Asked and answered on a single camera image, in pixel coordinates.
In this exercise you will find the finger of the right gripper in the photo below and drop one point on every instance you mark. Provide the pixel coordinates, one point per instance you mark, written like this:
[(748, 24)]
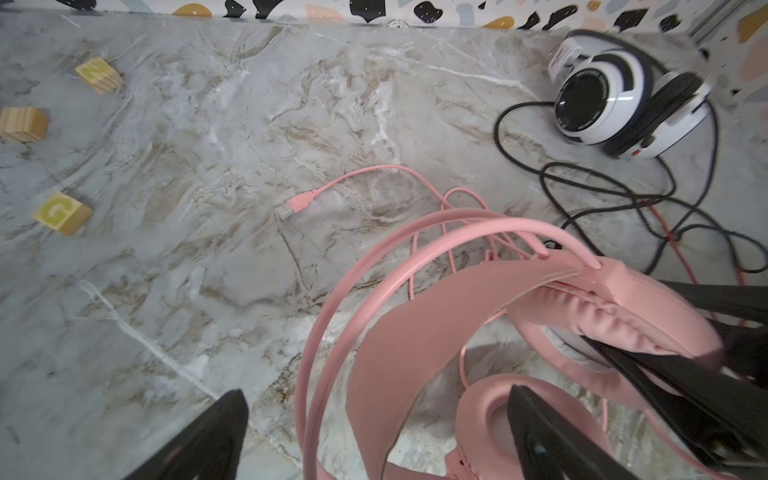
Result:
[(721, 420), (745, 302)]

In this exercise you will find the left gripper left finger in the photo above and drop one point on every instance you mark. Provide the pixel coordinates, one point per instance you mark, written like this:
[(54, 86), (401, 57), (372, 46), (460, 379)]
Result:
[(208, 448)]

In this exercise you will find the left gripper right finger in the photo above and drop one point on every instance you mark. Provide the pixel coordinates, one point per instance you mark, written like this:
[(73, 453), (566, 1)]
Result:
[(550, 447)]

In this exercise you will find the pink headphones with cable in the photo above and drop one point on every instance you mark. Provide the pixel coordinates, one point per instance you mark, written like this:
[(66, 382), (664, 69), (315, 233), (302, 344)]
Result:
[(558, 294)]

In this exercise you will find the wooden letter block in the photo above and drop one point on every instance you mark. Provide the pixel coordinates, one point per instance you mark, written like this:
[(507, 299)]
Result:
[(23, 124), (100, 75), (62, 213)]

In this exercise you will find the white black headphones with cable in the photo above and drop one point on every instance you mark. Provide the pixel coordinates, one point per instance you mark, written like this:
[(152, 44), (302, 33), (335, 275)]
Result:
[(616, 96)]

